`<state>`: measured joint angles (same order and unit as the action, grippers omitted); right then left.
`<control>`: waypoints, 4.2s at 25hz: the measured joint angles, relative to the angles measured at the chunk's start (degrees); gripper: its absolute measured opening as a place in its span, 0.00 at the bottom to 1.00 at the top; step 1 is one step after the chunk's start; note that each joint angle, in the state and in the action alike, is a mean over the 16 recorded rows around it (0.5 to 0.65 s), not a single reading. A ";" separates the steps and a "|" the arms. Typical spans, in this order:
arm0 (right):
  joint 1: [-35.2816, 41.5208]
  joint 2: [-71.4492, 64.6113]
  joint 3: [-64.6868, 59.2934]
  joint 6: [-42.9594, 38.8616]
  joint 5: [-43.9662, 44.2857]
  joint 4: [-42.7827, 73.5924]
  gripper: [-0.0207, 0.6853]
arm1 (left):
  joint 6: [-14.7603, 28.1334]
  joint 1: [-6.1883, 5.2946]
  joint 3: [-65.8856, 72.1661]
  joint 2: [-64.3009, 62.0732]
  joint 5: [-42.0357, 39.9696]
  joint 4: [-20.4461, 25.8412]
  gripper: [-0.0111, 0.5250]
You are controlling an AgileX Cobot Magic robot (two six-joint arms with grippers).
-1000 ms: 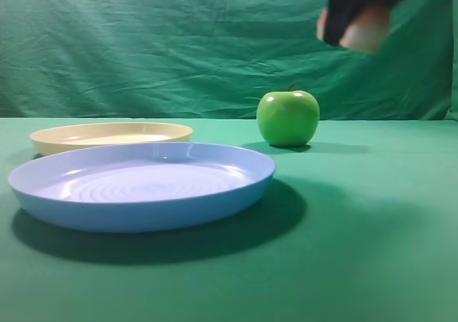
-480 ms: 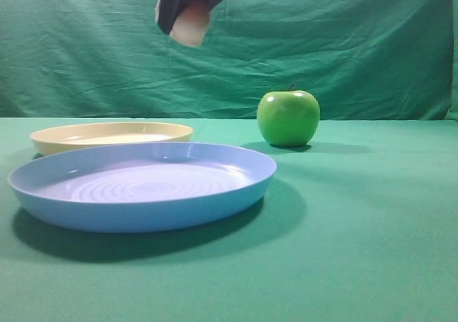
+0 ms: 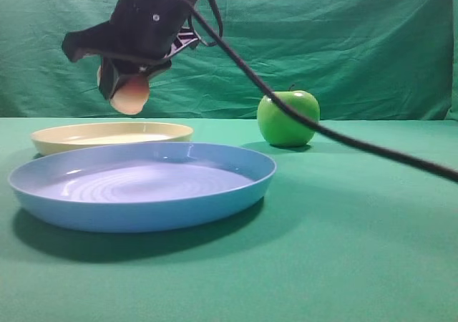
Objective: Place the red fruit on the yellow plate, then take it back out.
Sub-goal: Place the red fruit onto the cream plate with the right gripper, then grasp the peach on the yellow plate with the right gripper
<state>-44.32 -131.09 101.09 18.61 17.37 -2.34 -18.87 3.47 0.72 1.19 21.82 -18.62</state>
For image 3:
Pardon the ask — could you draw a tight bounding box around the green apple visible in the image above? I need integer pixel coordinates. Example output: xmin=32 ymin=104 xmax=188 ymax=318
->
xmin=257 ymin=90 xmax=321 ymax=147

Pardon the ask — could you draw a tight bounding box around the round yellow red bread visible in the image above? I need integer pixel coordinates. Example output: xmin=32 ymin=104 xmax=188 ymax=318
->
xmin=109 ymin=75 xmax=150 ymax=115

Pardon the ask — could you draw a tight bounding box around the pale yellow plate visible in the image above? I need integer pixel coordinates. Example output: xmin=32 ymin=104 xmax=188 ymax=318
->
xmin=30 ymin=122 xmax=194 ymax=156

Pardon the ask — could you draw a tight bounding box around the green backdrop cloth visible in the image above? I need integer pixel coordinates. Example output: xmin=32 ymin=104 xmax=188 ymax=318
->
xmin=1 ymin=0 xmax=457 ymax=119

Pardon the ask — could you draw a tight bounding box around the blue plate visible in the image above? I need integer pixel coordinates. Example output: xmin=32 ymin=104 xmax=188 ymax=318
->
xmin=9 ymin=142 xmax=277 ymax=233

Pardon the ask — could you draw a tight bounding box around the green tablecloth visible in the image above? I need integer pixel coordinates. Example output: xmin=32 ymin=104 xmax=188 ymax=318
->
xmin=1 ymin=118 xmax=457 ymax=321

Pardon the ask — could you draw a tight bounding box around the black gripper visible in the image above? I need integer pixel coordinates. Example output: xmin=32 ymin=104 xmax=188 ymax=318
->
xmin=62 ymin=0 xmax=200 ymax=100

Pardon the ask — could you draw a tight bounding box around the black cable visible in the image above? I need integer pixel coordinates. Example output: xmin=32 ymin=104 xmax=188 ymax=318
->
xmin=145 ymin=0 xmax=458 ymax=183

